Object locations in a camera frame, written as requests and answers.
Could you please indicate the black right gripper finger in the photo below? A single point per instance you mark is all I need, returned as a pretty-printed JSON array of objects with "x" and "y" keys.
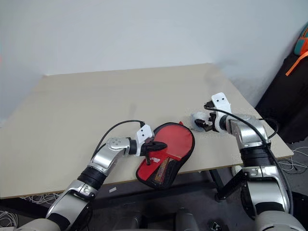
[
  {"x": 209, "y": 105},
  {"x": 201, "y": 124}
]

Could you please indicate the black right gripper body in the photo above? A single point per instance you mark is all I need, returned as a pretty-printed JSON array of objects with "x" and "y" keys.
[{"x": 210, "y": 122}]

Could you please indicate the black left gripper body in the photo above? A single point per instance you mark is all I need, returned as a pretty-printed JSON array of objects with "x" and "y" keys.
[{"x": 147, "y": 148}]

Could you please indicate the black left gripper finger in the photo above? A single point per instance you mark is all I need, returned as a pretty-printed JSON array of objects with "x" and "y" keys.
[
  {"x": 148, "y": 160},
  {"x": 158, "y": 146}
]

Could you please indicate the white fluffy ball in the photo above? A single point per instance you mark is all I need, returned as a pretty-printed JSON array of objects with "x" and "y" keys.
[{"x": 197, "y": 115}]

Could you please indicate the black red paddle case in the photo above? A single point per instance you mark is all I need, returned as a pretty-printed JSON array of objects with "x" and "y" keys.
[{"x": 156, "y": 167}]

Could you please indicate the red table tennis paddle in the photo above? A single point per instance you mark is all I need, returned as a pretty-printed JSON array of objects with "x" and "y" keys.
[{"x": 174, "y": 138}]

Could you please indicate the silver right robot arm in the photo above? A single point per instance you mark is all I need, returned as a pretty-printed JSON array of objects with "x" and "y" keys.
[{"x": 247, "y": 134}]

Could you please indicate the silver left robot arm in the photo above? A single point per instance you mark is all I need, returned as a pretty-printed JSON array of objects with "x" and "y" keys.
[{"x": 108, "y": 154}]

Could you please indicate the dark rounded shape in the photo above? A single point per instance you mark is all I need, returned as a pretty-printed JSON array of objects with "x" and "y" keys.
[{"x": 185, "y": 220}]

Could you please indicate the black bulky bag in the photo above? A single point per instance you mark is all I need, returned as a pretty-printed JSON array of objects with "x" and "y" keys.
[{"x": 281, "y": 101}]

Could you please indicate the teal orange backpack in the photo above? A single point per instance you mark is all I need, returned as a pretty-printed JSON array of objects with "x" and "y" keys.
[{"x": 302, "y": 45}]

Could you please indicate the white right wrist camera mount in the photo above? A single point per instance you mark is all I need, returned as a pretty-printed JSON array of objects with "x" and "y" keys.
[{"x": 221, "y": 101}]

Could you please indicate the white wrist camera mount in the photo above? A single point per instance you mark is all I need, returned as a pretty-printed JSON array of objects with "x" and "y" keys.
[
  {"x": 144, "y": 133},
  {"x": 221, "y": 101}
]

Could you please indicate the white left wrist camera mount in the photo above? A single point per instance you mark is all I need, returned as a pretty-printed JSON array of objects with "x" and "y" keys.
[{"x": 144, "y": 133}]

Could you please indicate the black table frame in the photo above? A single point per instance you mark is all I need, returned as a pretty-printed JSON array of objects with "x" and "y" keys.
[{"x": 226, "y": 190}]

